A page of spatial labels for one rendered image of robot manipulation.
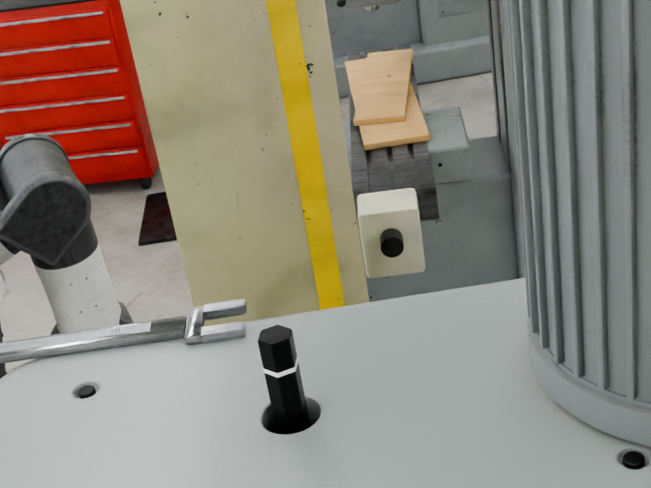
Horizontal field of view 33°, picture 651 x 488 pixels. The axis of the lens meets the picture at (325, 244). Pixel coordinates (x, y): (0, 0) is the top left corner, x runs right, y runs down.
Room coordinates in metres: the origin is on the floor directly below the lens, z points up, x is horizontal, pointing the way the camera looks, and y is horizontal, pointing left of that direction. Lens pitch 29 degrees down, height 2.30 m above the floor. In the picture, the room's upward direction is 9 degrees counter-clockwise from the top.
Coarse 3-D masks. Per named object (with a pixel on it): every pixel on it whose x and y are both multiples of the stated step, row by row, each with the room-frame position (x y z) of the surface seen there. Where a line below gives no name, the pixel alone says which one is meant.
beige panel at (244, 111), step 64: (128, 0) 2.27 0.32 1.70; (192, 0) 2.26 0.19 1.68; (256, 0) 2.26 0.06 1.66; (320, 0) 2.26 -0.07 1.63; (192, 64) 2.26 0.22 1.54; (256, 64) 2.26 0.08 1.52; (320, 64) 2.26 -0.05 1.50; (192, 128) 2.27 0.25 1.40; (256, 128) 2.26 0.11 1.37; (320, 128) 2.26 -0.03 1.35; (192, 192) 2.27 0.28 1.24; (256, 192) 2.26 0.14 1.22; (320, 192) 2.26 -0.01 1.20; (192, 256) 2.27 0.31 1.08; (256, 256) 2.26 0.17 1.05; (320, 256) 2.26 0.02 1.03
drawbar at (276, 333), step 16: (272, 336) 0.54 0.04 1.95; (288, 336) 0.54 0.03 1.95; (272, 352) 0.53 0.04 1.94; (288, 352) 0.53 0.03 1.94; (272, 368) 0.53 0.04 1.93; (288, 368) 0.53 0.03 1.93; (272, 384) 0.53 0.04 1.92; (288, 384) 0.53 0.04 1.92; (272, 400) 0.54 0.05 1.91; (288, 400) 0.53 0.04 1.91; (304, 400) 0.54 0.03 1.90; (288, 416) 0.53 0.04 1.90; (304, 416) 0.54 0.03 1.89; (288, 432) 0.53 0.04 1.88
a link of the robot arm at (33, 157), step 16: (16, 144) 1.36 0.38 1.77; (32, 144) 1.35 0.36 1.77; (48, 144) 1.37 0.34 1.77; (16, 160) 1.32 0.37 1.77; (32, 160) 1.31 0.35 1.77; (48, 160) 1.31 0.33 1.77; (64, 160) 1.34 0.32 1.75; (0, 176) 1.35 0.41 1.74; (16, 176) 1.29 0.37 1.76; (32, 176) 1.26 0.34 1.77; (80, 240) 1.28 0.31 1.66; (96, 240) 1.31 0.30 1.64; (32, 256) 1.28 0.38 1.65; (64, 256) 1.27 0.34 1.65; (80, 256) 1.28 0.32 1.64
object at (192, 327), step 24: (192, 312) 0.67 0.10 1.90; (216, 312) 0.66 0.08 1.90; (240, 312) 0.66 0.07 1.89; (48, 336) 0.67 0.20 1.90; (72, 336) 0.66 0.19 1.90; (96, 336) 0.66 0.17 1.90; (120, 336) 0.65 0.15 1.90; (144, 336) 0.65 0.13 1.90; (168, 336) 0.65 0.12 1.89; (192, 336) 0.64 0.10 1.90; (216, 336) 0.64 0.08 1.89; (240, 336) 0.63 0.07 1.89; (0, 360) 0.65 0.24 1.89
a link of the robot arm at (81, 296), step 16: (96, 256) 1.30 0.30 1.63; (48, 272) 1.27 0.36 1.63; (64, 272) 1.27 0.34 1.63; (80, 272) 1.27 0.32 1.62; (96, 272) 1.29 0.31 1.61; (48, 288) 1.28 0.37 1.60; (64, 288) 1.27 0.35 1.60; (80, 288) 1.27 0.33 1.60; (96, 288) 1.28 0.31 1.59; (112, 288) 1.32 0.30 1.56; (64, 304) 1.27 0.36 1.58; (80, 304) 1.27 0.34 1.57; (96, 304) 1.28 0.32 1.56; (112, 304) 1.30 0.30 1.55; (64, 320) 1.28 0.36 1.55; (80, 320) 1.27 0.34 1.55; (96, 320) 1.28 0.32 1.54; (112, 320) 1.29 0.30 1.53; (128, 320) 1.31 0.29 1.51
